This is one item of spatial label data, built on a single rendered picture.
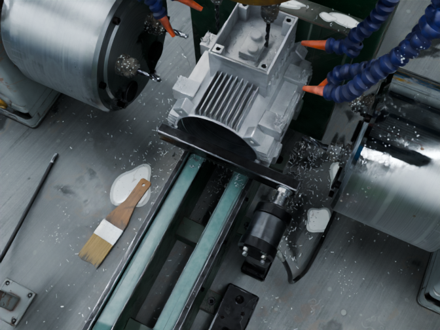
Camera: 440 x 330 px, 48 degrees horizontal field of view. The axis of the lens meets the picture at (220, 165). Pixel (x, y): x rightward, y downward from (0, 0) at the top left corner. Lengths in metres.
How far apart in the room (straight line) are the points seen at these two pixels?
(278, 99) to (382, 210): 0.24
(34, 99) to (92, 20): 0.35
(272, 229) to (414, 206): 0.20
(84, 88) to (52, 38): 0.09
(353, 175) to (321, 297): 0.33
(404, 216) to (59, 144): 0.73
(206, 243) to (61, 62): 0.39
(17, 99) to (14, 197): 0.20
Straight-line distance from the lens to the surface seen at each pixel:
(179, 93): 0.82
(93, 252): 1.01
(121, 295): 0.87
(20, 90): 1.07
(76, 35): 0.83
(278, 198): 0.78
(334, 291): 0.99
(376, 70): 0.58
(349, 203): 0.76
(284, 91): 0.83
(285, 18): 0.81
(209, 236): 0.87
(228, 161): 0.80
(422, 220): 0.75
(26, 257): 1.06
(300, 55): 0.85
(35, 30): 0.88
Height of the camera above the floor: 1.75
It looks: 66 degrees down
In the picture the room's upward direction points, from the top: 3 degrees counter-clockwise
